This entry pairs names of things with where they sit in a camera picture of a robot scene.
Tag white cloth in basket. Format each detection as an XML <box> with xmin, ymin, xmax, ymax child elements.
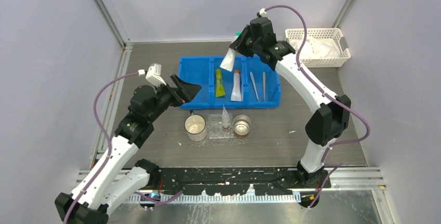
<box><xmin>300</xmin><ymin>35</ymin><xmax>340</xmax><ymax>60</ymax></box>

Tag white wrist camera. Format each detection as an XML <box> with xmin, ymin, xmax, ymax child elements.
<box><xmin>137</xmin><ymin>63</ymin><xmax>166</xmax><ymax>87</ymax></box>
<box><xmin>257</xmin><ymin>8</ymin><xmax>267</xmax><ymax>18</ymax></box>

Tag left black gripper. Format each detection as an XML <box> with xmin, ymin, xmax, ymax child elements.
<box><xmin>148</xmin><ymin>74</ymin><xmax>201</xmax><ymax>123</ymax></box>

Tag white-inside mug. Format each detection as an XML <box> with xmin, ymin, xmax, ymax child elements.
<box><xmin>184</xmin><ymin>110</ymin><xmax>207</xmax><ymax>142</ymax></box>

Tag clear acrylic toothbrush holder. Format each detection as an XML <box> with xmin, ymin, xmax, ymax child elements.
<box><xmin>207</xmin><ymin>113</ymin><xmax>234</xmax><ymax>139</ymax></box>

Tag white toothpaste tube teal cap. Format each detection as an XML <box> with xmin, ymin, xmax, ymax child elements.
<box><xmin>219</xmin><ymin>48</ymin><xmax>238</xmax><ymax>72</ymax></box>

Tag green toothpaste tube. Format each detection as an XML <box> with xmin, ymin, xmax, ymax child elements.
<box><xmin>215</xmin><ymin>69</ymin><xmax>226</xmax><ymax>98</ymax></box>

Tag white plastic basket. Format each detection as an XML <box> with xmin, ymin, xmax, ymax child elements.
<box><xmin>285</xmin><ymin>28</ymin><xmax>351</xmax><ymax>68</ymax></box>

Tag steel cup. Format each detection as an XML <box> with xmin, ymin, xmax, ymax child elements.
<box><xmin>233</xmin><ymin>115</ymin><xmax>252</xmax><ymax>137</ymax></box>

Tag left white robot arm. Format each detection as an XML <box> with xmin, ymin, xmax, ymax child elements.
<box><xmin>55</xmin><ymin>74</ymin><xmax>202</xmax><ymax>223</ymax></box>

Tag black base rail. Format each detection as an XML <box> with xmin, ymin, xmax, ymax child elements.
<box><xmin>143</xmin><ymin>167</ymin><xmax>330</xmax><ymax>196</ymax></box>

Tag blue three-compartment bin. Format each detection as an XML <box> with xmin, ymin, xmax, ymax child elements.
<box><xmin>178</xmin><ymin>56</ymin><xmax>281</xmax><ymax>110</ymax></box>

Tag white toothpaste tube orange cap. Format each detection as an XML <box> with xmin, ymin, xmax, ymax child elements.
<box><xmin>230</xmin><ymin>70</ymin><xmax>243</xmax><ymax>102</ymax></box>

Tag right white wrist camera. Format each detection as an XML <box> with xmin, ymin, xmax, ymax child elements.
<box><xmin>257</xmin><ymin>8</ymin><xmax>267</xmax><ymax>18</ymax></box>

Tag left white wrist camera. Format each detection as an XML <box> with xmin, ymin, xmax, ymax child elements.
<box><xmin>137</xmin><ymin>63</ymin><xmax>166</xmax><ymax>87</ymax></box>

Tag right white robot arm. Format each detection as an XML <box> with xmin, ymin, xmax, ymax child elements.
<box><xmin>229</xmin><ymin>17</ymin><xmax>351</xmax><ymax>188</ymax></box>

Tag aluminium frame extrusion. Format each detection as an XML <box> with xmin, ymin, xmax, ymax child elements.
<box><xmin>78</xmin><ymin>167</ymin><xmax>386</xmax><ymax>203</ymax></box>

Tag white toothpaste tube red cap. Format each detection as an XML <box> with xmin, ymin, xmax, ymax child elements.
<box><xmin>221</xmin><ymin>106</ymin><xmax>230</xmax><ymax>129</ymax></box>

